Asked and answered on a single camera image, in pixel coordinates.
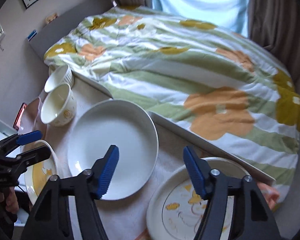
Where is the small figurine on headboard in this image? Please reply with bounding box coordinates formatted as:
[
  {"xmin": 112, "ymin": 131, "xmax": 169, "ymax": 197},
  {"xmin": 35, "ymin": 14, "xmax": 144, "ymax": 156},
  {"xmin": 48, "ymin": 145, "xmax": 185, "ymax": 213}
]
[{"xmin": 45, "ymin": 12, "xmax": 58, "ymax": 24}]

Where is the plain white plate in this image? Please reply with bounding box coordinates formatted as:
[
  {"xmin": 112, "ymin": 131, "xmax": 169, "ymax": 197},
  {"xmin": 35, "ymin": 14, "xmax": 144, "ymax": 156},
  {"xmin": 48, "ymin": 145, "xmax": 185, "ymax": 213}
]
[{"xmin": 68, "ymin": 100, "xmax": 159, "ymax": 200}]

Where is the right brown curtain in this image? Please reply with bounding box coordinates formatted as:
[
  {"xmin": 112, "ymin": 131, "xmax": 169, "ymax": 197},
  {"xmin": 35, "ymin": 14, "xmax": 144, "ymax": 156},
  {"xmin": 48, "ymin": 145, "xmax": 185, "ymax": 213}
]
[{"xmin": 248, "ymin": 0, "xmax": 300, "ymax": 81}]

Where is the white ribbed bowl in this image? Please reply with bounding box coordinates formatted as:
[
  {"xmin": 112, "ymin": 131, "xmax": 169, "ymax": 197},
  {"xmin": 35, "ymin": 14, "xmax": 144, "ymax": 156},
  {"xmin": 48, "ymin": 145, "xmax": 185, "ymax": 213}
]
[{"xmin": 44, "ymin": 65, "xmax": 75, "ymax": 93}]

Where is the white table cloth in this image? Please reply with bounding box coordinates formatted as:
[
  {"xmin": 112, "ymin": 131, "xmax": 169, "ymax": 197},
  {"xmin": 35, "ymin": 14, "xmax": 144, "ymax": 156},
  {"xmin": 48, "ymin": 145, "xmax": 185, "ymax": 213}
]
[{"xmin": 20, "ymin": 77, "xmax": 216, "ymax": 240}]

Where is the person's left hand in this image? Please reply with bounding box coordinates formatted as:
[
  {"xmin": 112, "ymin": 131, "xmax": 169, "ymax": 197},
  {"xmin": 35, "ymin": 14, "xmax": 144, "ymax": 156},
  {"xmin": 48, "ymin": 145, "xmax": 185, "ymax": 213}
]
[{"xmin": 0, "ymin": 187, "xmax": 19, "ymax": 214}]

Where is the light blue window cloth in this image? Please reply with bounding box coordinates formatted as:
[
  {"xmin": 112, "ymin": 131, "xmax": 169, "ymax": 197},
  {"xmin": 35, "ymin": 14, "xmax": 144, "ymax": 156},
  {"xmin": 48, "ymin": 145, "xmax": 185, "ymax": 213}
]
[{"xmin": 152, "ymin": 0, "xmax": 249, "ymax": 37}]

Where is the red phone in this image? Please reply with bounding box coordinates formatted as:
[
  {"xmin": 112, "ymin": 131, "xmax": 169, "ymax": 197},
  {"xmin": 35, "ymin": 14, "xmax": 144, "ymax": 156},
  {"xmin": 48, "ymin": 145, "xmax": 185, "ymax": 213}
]
[{"xmin": 13, "ymin": 102, "xmax": 27, "ymax": 131}]

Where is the cream flower pattern bowl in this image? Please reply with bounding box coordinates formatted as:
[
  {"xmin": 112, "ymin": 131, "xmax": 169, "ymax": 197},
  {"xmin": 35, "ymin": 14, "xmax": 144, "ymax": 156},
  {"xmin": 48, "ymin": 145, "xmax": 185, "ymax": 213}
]
[{"xmin": 40, "ymin": 83, "xmax": 77, "ymax": 127}]

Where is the yellow bear pattern plate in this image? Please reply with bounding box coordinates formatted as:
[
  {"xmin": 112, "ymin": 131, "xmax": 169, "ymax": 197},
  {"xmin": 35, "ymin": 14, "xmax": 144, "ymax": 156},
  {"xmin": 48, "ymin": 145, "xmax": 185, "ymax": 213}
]
[{"xmin": 22, "ymin": 140, "xmax": 59, "ymax": 205}]

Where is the green floral striped duvet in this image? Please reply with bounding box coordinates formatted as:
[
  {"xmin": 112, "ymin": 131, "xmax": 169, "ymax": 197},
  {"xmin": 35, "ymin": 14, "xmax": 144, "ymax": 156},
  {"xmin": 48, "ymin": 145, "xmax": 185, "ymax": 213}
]
[{"xmin": 44, "ymin": 7, "xmax": 300, "ymax": 202}]

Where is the white duck pattern plate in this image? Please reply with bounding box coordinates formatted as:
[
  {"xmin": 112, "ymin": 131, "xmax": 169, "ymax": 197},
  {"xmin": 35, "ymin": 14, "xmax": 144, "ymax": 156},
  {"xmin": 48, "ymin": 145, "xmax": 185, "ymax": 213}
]
[{"xmin": 146, "ymin": 157, "xmax": 250, "ymax": 240}]

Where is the grey bed headboard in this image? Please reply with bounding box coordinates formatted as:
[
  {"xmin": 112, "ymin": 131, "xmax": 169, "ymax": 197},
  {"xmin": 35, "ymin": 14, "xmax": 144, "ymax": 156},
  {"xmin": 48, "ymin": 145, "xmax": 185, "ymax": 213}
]
[{"xmin": 29, "ymin": 0, "xmax": 113, "ymax": 59}]

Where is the blue white box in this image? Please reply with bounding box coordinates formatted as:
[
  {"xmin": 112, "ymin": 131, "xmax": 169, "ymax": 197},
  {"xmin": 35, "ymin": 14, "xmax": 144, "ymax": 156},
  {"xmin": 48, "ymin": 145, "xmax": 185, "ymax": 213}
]
[{"xmin": 27, "ymin": 30, "xmax": 37, "ymax": 41}]

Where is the white bed footboard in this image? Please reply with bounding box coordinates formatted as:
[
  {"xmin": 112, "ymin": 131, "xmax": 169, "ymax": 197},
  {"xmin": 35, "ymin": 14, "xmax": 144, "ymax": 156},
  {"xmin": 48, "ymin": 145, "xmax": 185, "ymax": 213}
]
[{"xmin": 74, "ymin": 73, "xmax": 276, "ymax": 186}]

